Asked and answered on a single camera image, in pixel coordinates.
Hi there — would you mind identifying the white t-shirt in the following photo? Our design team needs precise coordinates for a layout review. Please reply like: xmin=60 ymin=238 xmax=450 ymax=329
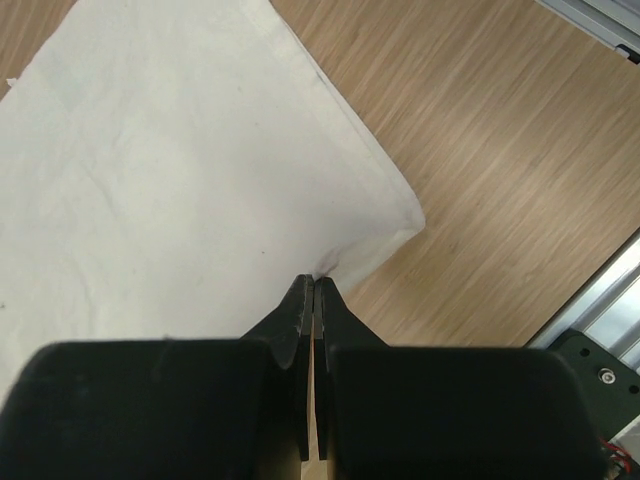
xmin=1 ymin=1 xmax=425 ymax=390

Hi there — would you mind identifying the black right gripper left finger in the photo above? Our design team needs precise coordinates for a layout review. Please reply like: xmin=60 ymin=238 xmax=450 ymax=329
xmin=1 ymin=275 xmax=314 ymax=479

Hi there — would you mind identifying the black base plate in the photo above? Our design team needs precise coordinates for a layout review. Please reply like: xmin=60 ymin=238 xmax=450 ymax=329
xmin=548 ymin=329 xmax=639 ymax=441

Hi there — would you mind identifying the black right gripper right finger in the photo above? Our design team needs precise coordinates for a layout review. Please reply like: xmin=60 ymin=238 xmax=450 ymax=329
xmin=313 ymin=278 xmax=605 ymax=479

